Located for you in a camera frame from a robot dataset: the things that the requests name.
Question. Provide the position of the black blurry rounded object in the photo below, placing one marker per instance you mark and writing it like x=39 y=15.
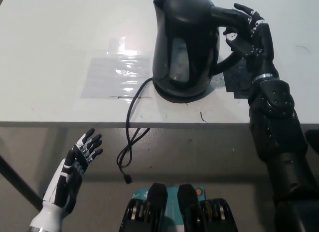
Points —
x=313 y=139

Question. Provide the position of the black round kettle base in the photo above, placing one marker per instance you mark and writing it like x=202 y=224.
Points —
x=174 y=99

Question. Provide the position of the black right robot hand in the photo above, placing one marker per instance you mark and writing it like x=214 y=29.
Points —
x=264 y=42

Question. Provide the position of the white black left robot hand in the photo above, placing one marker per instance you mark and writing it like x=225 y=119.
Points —
x=63 y=185

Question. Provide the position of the black tape patch on desk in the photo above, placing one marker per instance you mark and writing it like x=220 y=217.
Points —
x=236 y=82

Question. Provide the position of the black teal robot torso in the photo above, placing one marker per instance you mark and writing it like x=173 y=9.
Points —
x=155 y=204

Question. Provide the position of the black diagonal table leg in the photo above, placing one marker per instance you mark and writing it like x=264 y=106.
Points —
x=20 y=180

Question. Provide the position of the black electric kettle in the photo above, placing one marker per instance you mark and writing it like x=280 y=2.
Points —
x=182 y=42

